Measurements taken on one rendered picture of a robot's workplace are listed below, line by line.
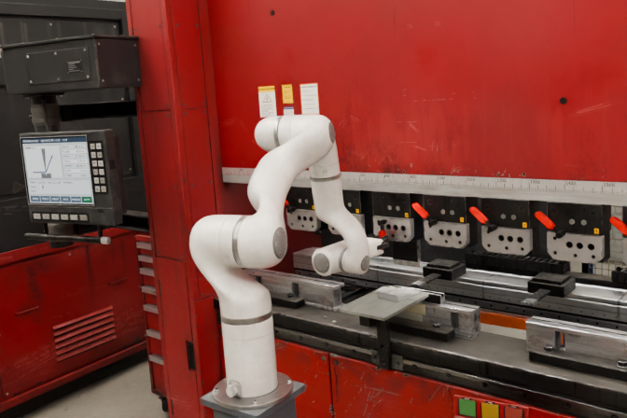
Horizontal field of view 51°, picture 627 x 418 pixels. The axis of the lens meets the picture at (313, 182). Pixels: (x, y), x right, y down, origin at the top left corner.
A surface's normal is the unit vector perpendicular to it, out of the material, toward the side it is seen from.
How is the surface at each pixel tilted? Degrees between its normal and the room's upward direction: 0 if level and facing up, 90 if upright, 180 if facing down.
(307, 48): 90
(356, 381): 90
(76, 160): 90
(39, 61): 90
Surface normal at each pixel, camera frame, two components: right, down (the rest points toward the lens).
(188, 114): 0.76, 0.04
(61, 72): -0.44, 0.16
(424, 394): -0.64, 0.15
